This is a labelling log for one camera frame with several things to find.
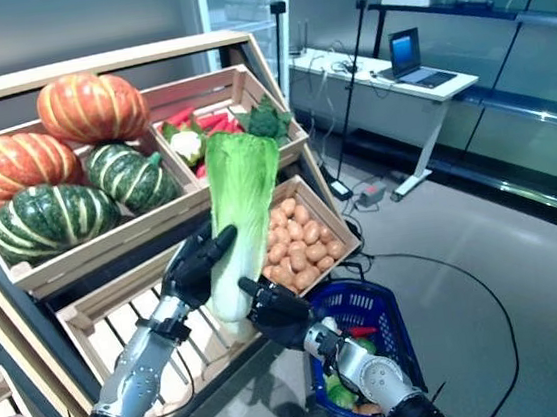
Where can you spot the green bell pepper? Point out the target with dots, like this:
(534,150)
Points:
(367,346)

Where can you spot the grey laptop computer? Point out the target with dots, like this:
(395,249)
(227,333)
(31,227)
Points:
(404,50)

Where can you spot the black tripod pole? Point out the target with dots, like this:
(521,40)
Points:
(278,7)
(352,84)

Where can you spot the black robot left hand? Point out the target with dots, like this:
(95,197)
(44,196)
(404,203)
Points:
(190,274)

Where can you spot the black power adapter brick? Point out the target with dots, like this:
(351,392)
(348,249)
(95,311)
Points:
(342,189)

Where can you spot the small orange vegetable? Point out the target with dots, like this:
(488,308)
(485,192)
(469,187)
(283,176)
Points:
(367,408)

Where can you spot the light wooden slatted crate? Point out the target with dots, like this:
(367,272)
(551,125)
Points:
(131,285)
(185,98)
(291,189)

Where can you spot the red carrot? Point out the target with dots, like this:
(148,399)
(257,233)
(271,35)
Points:
(213,121)
(177,117)

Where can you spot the large light wooden crate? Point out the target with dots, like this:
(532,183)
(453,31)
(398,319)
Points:
(111,245)

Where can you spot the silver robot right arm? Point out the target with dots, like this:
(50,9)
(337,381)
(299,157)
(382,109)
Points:
(378,373)

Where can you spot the green broccoli with leaves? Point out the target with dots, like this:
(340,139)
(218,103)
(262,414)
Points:
(263,119)

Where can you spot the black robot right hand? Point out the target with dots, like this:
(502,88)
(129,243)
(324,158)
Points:
(280,314)

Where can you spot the white office desk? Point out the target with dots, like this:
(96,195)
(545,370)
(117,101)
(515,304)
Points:
(387,105)

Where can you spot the grey box with red button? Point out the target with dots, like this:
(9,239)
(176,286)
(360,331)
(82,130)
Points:
(371,195)

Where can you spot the white framed glass door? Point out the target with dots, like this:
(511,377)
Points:
(245,1)

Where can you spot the blue metal wall shelf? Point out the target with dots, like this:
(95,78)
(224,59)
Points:
(549,198)
(488,13)
(538,106)

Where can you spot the brown potato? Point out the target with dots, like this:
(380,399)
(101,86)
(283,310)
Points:
(325,263)
(306,277)
(280,275)

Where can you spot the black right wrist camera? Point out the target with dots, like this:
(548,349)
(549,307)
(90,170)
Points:
(330,347)

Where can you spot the red chili pepper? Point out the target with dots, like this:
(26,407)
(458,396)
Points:
(362,332)

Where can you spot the blue plastic shopping basket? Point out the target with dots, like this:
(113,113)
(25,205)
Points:
(358,285)

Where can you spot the orange striped pumpkin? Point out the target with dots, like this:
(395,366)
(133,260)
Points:
(17,170)
(93,109)

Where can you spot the green striped pumpkin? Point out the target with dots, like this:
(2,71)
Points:
(53,221)
(129,177)

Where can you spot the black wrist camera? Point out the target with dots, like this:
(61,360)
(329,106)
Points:
(171,329)
(330,347)

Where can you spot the white cauliflower with leaves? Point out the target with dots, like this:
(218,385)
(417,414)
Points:
(186,143)

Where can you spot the wooden tiered display stand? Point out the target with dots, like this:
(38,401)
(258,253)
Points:
(91,69)

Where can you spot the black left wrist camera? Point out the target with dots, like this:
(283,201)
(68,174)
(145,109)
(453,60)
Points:
(171,329)

